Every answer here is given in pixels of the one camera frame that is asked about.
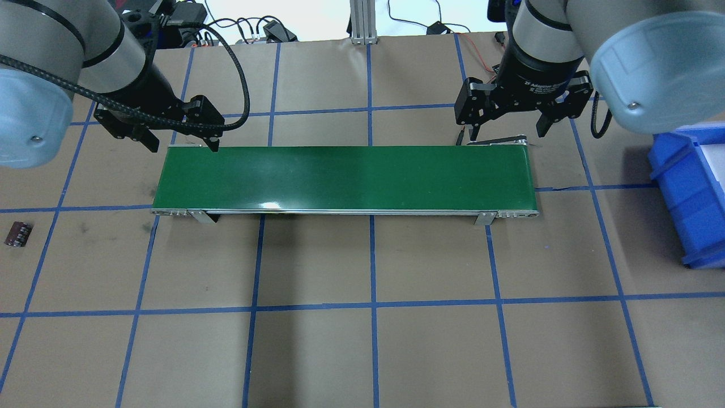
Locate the aluminium frame post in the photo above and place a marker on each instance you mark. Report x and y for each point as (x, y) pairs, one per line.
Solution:
(362, 22)

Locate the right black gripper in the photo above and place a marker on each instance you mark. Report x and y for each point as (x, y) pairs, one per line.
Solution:
(537, 79)

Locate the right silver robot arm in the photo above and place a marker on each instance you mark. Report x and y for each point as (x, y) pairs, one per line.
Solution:
(657, 64)

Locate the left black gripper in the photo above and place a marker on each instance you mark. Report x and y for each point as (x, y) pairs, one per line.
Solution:
(152, 92)

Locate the green conveyor belt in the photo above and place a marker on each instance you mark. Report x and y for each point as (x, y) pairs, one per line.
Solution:
(486, 181)

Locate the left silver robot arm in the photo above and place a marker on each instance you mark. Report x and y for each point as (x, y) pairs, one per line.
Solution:
(53, 51)

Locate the blue plastic bin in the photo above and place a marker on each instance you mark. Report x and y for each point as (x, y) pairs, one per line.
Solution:
(687, 166)

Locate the brown cylindrical capacitor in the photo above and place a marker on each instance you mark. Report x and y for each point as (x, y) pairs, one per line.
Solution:
(18, 234)

